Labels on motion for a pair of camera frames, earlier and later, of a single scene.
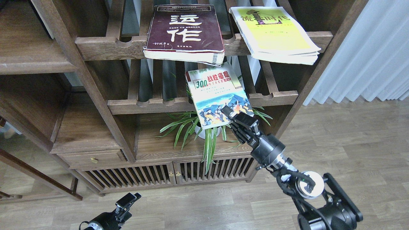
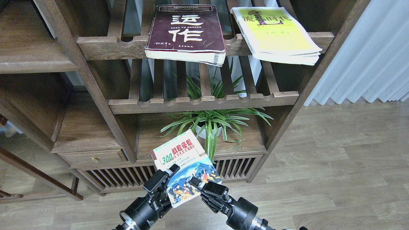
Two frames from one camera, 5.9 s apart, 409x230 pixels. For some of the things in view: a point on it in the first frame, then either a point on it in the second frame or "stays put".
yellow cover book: (271, 34) stays put
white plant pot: (202, 134) stays put
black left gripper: (112, 220) -> (145, 212)
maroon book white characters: (185, 33) stays put
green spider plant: (262, 113) -> (223, 86)
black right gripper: (266, 148) -> (242, 213)
